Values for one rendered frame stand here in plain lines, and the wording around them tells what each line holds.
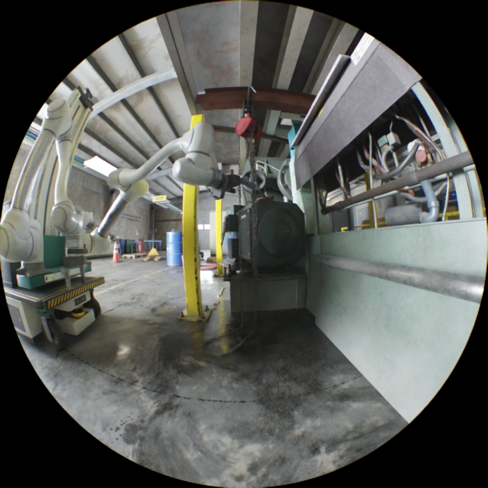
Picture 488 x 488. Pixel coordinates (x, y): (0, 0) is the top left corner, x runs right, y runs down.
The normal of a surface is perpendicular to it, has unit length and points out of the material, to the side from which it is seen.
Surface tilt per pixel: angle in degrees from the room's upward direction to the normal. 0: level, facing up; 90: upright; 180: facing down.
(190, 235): 90
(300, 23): 180
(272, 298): 90
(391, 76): 90
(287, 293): 90
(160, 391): 0
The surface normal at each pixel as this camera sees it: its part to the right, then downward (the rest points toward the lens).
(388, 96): -1.00, 0.02
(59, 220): 0.68, 0.13
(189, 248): 0.02, 0.00
